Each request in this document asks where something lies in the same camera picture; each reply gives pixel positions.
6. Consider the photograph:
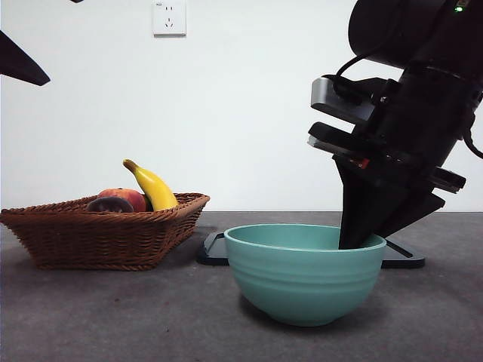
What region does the teal ribbed bowl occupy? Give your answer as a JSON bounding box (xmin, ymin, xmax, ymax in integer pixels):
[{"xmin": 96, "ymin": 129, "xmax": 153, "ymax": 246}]
[{"xmin": 223, "ymin": 223, "xmax": 387, "ymax": 327}]

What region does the dark red plum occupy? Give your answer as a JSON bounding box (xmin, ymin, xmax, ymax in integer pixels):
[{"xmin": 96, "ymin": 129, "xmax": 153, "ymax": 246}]
[{"xmin": 85, "ymin": 196, "xmax": 135, "ymax": 213}]

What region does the dark green rectangular tray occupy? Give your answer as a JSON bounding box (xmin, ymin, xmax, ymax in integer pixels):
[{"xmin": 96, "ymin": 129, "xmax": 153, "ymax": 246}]
[{"xmin": 195, "ymin": 232, "xmax": 426, "ymax": 269}]

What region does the red orange peach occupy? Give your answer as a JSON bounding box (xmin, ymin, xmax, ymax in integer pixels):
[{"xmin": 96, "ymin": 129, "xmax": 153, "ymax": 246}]
[{"xmin": 97, "ymin": 188, "xmax": 147, "ymax": 213}]

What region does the yellow banana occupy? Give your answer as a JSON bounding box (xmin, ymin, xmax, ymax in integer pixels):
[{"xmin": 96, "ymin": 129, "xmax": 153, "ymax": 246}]
[{"xmin": 122, "ymin": 158, "xmax": 179, "ymax": 212}]

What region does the brown wicker basket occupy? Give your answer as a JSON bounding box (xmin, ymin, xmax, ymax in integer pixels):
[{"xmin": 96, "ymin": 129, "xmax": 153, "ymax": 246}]
[{"xmin": 0, "ymin": 192, "xmax": 211, "ymax": 271}]

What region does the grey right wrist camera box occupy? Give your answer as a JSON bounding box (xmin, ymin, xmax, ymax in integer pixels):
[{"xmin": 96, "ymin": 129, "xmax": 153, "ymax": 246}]
[{"xmin": 309, "ymin": 75, "xmax": 378, "ymax": 124}]

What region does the black cable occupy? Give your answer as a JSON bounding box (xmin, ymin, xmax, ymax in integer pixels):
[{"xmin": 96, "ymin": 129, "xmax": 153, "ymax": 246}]
[{"xmin": 334, "ymin": 54, "xmax": 378, "ymax": 103}]

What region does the white wall socket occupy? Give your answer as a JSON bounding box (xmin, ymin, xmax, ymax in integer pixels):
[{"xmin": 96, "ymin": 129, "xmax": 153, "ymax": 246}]
[{"xmin": 152, "ymin": 1, "xmax": 187, "ymax": 38}]

